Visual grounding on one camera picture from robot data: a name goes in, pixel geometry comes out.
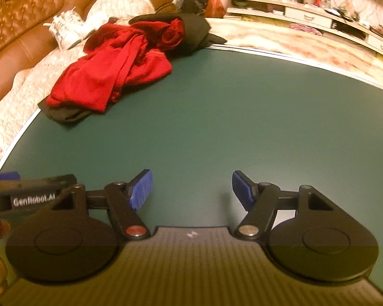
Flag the black trousers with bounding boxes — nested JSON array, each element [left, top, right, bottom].
[[39, 13, 226, 124]]

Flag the white lace sofa cover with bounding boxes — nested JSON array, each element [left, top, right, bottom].
[[0, 0, 155, 160]]

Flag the brown leather sofa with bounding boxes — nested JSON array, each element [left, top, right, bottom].
[[0, 0, 176, 111]]

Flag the green table mat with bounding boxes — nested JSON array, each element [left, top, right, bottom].
[[1, 49, 383, 289]]

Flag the white sneakers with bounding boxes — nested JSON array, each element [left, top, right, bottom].
[[43, 9, 95, 51]]

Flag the red garment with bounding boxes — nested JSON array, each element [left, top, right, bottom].
[[45, 18, 185, 113]]

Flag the white TV cabinet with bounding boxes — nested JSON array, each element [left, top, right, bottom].
[[227, 0, 383, 56]]

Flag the orange plastic bag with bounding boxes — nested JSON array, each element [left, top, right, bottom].
[[204, 0, 226, 18]]

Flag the black bag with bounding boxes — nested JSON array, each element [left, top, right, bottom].
[[181, 0, 208, 15]]

